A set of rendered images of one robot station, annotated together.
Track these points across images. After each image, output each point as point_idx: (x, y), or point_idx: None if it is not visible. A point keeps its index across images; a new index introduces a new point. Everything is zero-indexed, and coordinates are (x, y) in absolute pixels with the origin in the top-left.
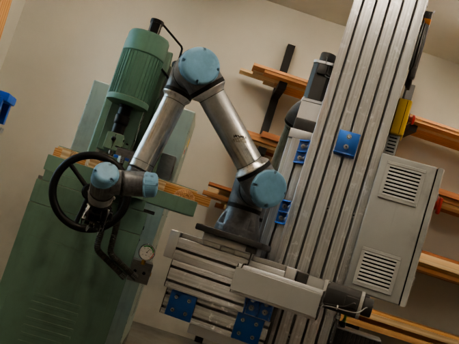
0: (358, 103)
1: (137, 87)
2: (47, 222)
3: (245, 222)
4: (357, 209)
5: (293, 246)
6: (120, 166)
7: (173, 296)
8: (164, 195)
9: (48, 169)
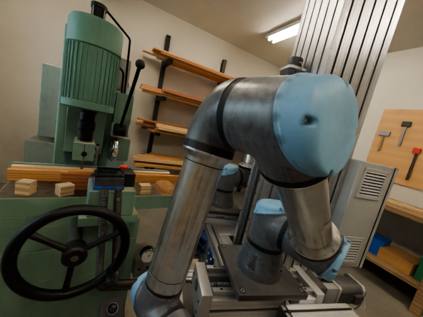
0: None
1: (98, 91)
2: (24, 268)
3: (279, 266)
4: (331, 204)
5: None
6: (109, 213)
7: None
8: (153, 199)
9: (1, 216)
